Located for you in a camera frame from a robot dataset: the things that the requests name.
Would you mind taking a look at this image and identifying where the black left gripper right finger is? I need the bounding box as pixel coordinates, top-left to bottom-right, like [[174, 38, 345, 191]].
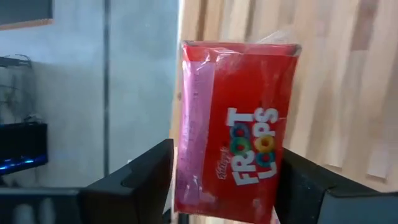
[[275, 148, 340, 224]]

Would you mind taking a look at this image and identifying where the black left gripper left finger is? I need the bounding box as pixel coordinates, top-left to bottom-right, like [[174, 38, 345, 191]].
[[81, 138, 175, 224]]

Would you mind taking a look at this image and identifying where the red Froot Loops cereal box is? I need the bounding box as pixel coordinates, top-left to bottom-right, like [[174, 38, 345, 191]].
[[174, 39, 303, 224]]

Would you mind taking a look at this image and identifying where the black device with blue light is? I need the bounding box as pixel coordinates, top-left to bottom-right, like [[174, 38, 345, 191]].
[[0, 121, 49, 176]]

